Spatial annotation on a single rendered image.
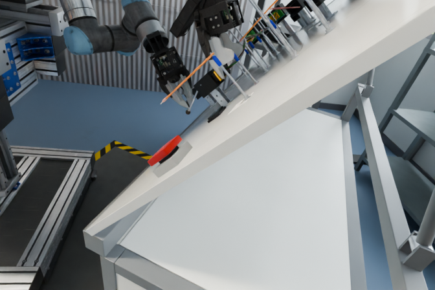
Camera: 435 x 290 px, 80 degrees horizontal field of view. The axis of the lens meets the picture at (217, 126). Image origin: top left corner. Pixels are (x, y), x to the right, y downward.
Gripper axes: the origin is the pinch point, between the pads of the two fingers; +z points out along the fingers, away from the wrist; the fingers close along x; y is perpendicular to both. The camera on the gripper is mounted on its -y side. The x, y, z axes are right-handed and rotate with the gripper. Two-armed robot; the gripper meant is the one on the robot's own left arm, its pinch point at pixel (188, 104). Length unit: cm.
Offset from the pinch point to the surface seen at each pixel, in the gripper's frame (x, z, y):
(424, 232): 24, 45, 26
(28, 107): -118, -110, -166
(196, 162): -4.9, 17.6, 35.2
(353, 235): 25, 55, -8
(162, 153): -9.2, 13.4, 28.5
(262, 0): 62, -46, -49
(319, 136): 50, 28, -46
